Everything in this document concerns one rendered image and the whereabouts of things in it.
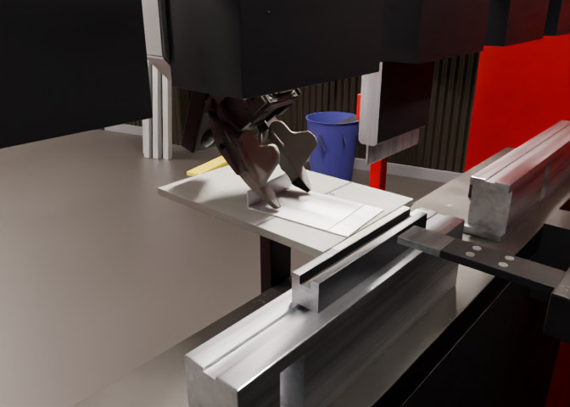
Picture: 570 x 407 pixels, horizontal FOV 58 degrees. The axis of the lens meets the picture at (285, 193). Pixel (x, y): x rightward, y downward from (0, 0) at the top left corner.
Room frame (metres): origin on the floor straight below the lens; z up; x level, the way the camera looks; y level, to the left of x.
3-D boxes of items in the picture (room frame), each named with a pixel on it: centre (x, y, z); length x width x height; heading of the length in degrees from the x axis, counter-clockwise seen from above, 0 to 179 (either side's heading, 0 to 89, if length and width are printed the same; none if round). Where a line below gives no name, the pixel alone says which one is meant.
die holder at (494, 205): (0.90, -0.47, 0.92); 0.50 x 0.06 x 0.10; 139
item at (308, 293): (0.46, -0.08, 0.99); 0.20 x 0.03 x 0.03; 139
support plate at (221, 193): (0.59, 0.00, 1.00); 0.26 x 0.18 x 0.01; 49
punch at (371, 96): (0.49, -0.11, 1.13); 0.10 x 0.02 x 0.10; 139
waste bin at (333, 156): (3.40, -0.35, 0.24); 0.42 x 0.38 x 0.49; 63
